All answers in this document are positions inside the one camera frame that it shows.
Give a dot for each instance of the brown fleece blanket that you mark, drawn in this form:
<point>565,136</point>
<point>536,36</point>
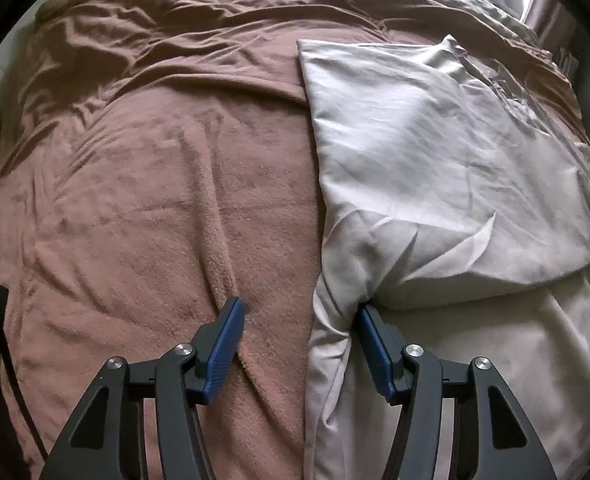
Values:
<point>150,185</point>

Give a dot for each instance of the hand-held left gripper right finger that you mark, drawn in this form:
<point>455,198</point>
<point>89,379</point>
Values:
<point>375,345</point>

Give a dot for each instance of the white large cloth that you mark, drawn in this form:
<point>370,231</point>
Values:
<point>425,170</point>

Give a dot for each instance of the pink curtain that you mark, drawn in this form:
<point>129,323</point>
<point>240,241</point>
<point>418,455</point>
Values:
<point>540,10</point>

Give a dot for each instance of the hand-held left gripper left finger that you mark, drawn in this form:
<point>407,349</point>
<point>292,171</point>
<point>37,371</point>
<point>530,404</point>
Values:
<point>225,340</point>

